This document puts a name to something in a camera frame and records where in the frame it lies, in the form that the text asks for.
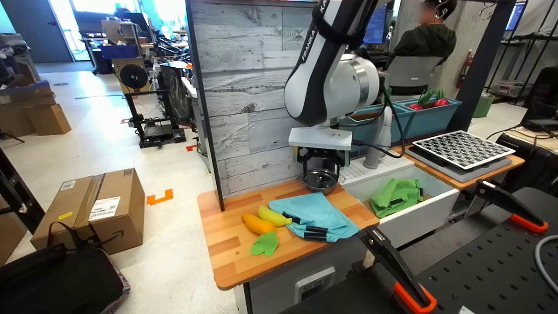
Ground black frame post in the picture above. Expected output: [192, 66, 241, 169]
[445, 0, 520, 132]
[185, 0, 227, 213]

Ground green toy vegetable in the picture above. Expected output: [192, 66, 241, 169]
[249, 232, 281, 258]

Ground person in dark hoodie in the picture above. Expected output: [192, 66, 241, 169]
[392, 0, 460, 61]

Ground yellow banana toy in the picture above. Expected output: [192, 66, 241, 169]
[256, 204, 293, 228]

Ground orange floor tape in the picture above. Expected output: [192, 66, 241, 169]
[145, 186, 176, 207]

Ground black white checkerboard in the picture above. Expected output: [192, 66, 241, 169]
[411, 129, 516, 171]

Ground white sink basin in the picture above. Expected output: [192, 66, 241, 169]
[342, 155, 462, 251]

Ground green waste bin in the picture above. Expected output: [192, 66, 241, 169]
[471, 92, 497, 120]

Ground stacked cardboard boxes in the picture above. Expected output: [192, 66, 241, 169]
[0, 78, 73, 139]

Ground black perforated board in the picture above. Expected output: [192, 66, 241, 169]
[289, 185, 558, 314]

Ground black clamp orange handle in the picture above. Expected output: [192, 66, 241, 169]
[474, 178, 551, 235]
[357, 225, 439, 314]

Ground wooden countertop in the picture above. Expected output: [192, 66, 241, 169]
[195, 178, 380, 291]

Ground cardboard box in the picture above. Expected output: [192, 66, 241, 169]
[30, 167, 146, 256]

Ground grey faucet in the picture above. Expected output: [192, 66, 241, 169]
[363, 104, 397, 171]

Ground grey office chair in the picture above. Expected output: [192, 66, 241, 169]
[384, 54, 445, 97]

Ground small silver pot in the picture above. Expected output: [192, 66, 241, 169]
[303, 172, 340, 195]

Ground grey cable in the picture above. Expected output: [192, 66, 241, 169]
[532, 233, 558, 277]

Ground blue computer monitor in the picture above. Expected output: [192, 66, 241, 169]
[363, 0, 394, 49]

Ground white wood backsplash panel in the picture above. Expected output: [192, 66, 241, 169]
[192, 1, 328, 197]

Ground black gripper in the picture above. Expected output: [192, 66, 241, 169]
[296, 146, 345, 185]

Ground wooden board under checkerboard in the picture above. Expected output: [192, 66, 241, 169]
[404, 143, 527, 192]

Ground red radish toy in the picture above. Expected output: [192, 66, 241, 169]
[408, 87, 452, 113]

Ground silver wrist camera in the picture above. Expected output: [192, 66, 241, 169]
[288, 125, 356, 151]

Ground black office chair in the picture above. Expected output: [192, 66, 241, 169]
[520, 64, 558, 134]

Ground black bag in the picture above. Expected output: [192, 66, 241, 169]
[0, 223, 131, 314]

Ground green cloth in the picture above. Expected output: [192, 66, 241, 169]
[370, 176, 425, 219]

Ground teal cloth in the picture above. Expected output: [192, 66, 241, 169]
[267, 190, 363, 244]

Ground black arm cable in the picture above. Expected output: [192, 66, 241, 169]
[364, 68, 410, 162]

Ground black utensil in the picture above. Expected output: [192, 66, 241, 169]
[282, 211, 331, 242]

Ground teal plastic bin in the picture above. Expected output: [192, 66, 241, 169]
[389, 96, 465, 146]
[338, 106, 389, 146]

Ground white cabinet with handle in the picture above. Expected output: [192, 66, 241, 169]
[246, 233, 377, 314]

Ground orange toy vegetable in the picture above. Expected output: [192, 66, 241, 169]
[241, 213, 279, 237]

